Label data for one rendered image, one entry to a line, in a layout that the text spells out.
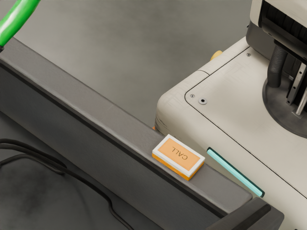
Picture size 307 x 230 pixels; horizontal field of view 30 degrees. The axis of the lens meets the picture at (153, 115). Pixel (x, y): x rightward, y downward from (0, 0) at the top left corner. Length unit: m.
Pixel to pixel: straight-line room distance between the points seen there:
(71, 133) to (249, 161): 0.83
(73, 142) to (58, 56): 1.34
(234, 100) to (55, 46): 0.77
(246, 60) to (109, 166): 1.06
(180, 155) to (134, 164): 0.07
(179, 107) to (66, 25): 0.75
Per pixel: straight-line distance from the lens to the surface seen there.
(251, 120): 1.57
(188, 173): 0.61
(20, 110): 0.79
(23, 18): 0.43
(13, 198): 0.75
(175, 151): 0.62
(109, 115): 0.67
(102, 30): 2.15
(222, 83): 1.63
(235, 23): 2.25
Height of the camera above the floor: 1.47
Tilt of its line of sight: 51 degrees down
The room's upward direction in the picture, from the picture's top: 7 degrees clockwise
